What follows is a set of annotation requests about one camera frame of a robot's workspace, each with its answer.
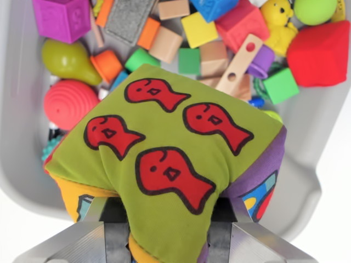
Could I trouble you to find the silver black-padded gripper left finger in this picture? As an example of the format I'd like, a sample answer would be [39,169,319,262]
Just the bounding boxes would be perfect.
[13,196,132,263]

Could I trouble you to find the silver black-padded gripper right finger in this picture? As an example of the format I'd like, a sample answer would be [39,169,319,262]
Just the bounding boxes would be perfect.
[208,197,319,263]

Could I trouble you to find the fabric cube with red fish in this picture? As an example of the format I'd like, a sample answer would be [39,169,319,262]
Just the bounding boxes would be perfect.
[43,63,287,263]

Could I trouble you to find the grey plastic bin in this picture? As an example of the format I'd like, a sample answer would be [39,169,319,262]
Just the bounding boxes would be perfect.
[0,0,351,243]

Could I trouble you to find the lime green cup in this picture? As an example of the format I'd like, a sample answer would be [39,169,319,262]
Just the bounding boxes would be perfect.
[264,109,283,124]

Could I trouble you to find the red ribbed rubber dome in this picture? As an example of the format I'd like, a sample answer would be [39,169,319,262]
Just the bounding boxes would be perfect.
[43,79,101,131]

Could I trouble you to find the wood-grain block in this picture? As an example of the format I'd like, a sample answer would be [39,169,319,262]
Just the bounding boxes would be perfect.
[200,73,252,101]

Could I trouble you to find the orange plastic cup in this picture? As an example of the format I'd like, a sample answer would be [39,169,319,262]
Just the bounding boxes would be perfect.
[89,50,123,84]

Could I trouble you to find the olive green toy pear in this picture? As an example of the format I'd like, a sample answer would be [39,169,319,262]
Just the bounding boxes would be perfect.
[41,38,103,86]

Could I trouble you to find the wooden strip with holes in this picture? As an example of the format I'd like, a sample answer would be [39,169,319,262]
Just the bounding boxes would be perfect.
[215,33,264,93]

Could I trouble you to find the purple plastic cup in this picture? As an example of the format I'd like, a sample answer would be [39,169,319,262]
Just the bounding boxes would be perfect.
[246,44,276,79]

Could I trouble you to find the brown wooden block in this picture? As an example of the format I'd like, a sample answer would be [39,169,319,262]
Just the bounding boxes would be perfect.
[199,41,230,79]

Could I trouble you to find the green plastic cup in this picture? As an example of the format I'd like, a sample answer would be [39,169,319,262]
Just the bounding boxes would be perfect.
[124,48,161,73]

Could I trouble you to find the dark green wooden cube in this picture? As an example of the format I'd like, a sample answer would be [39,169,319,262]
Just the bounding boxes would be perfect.
[178,48,201,75]

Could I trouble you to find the wooden screw bolt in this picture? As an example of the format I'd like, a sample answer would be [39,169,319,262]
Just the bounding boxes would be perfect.
[89,15,105,49]

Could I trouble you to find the wooden half-cylinder block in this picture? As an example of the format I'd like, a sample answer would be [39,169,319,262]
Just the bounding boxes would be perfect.
[149,26,184,64]

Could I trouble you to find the red embossed soft block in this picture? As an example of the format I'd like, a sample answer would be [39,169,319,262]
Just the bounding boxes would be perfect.
[215,3,271,54]

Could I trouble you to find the orange flat wooden block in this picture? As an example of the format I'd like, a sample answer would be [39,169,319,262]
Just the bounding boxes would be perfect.
[137,16,161,50]

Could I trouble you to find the yellow wooden cube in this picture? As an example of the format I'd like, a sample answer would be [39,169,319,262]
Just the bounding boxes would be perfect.
[180,11,219,49]

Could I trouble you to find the yellow rubber duck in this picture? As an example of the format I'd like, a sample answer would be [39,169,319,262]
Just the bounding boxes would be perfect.
[259,0,299,57]

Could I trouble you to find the purple soft block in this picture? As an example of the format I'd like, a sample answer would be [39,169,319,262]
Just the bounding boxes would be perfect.
[32,0,92,44]

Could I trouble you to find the grey whiteboard eraser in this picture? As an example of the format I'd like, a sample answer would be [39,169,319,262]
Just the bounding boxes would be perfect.
[104,0,158,47]

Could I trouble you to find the blue embossed soft block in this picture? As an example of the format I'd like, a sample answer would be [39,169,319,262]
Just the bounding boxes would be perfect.
[189,0,239,23]

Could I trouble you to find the lime green ball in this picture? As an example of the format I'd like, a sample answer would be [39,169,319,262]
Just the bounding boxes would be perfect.
[293,0,338,26]

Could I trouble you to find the wooden rectangular block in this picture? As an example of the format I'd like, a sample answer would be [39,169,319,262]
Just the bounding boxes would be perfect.
[157,0,190,20]

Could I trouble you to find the yellow flat toy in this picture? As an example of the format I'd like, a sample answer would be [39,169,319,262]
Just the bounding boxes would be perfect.
[330,0,347,22]

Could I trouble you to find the yellow-green chain links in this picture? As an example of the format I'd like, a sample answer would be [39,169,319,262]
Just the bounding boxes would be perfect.
[92,0,105,17]

